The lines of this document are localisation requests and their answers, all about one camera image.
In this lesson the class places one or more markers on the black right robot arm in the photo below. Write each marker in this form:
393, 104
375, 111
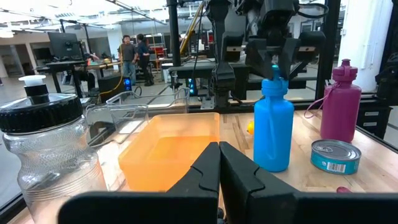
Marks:
222, 77

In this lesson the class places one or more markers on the teal label tuna can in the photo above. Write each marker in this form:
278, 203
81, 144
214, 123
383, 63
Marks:
334, 152

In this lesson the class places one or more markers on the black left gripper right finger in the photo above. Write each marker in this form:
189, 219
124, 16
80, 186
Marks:
242, 193

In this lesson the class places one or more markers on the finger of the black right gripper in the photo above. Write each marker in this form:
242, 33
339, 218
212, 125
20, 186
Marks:
259, 56
289, 53

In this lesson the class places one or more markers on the person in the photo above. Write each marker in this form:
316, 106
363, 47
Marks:
144, 56
127, 53

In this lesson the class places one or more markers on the black desk monitor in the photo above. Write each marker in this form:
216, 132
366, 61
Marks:
63, 45

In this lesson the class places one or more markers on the orange translucent plastic bin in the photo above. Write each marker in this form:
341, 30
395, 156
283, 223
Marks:
168, 149

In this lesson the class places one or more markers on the clear bottle with black cap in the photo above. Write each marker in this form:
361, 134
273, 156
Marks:
46, 149

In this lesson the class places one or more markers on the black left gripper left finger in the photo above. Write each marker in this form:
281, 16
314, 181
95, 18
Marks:
202, 199

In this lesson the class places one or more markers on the blue plastic bottle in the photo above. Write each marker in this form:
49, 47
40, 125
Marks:
273, 130

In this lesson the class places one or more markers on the magenta plastic bottle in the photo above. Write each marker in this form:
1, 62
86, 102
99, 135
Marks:
340, 112

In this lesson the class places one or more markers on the black office desk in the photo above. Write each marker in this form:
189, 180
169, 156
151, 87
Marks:
65, 64

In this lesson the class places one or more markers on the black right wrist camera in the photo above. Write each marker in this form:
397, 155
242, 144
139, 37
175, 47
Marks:
280, 18

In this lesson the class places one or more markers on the black computer tower blue light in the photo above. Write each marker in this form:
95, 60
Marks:
112, 88

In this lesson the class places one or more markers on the red toy grape bunch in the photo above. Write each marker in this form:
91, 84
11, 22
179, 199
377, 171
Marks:
343, 189

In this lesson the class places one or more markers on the black aluminium rig frame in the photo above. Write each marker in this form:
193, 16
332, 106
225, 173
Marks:
326, 62

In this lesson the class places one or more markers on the black drawer cabinet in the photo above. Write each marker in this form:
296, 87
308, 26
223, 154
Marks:
373, 118

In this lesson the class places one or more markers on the clear plastic bin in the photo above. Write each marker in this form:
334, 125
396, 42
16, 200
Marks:
127, 118

